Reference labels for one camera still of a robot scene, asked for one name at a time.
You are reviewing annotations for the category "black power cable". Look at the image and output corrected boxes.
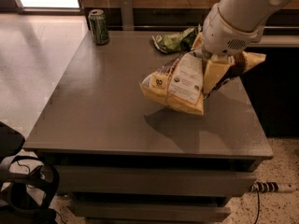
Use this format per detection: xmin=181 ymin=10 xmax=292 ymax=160
xmin=253 ymin=185 xmax=261 ymax=224

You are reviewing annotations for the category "left metal bracket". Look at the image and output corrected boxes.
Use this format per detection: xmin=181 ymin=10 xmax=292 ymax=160
xmin=120 ymin=0 xmax=134 ymax=31

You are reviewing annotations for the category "green soda can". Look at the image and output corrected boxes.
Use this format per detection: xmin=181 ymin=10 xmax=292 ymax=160
xmin=88 ymin=9 xmax=109 ymax=45

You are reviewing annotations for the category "grey drawer cabinet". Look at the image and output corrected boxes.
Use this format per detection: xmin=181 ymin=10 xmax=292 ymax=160
xmin=25 ymin=32 xmax=273 ymax=224

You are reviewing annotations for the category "striped power strip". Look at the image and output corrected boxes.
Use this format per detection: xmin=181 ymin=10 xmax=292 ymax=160
xmin=249 ymin=180 xmax=297 ymax=194

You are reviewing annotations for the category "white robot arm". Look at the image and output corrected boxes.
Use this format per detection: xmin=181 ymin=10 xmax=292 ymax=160
xmin=192 ymin=0 xmax=291 ymax=96

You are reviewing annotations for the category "crumpled green chip bag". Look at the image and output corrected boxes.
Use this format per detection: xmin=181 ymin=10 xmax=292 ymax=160
xmin=152 ymin=27 xmax=199 ymax=54

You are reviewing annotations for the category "lower grey drawer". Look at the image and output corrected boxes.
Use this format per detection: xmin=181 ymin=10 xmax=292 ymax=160
xmin=68 ymin=201 xmax=231 ymax=223

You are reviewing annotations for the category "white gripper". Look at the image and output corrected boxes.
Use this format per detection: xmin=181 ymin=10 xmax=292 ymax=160
xmin=192 ymin=4 xmax=264 ymax=93

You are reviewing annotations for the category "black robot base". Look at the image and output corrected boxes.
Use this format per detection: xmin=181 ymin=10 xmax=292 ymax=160
xmin=0 ymin=122 xmax=60 ymax=224

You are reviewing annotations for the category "brown yellow chip bag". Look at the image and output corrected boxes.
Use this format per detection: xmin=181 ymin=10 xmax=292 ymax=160
xmin=140 ymin=51 xmax=266 ymax=116

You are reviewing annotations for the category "grey drawer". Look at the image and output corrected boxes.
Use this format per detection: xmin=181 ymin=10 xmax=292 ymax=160
xmin=56 ymin=165 xmax=255 ymax=197
xmin=68 ymin=201 xmax=231 ymax=223

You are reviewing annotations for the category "upper grey drawer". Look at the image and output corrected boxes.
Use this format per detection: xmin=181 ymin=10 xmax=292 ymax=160
xmin=56 ymin=165 xmax=255 ymax=197

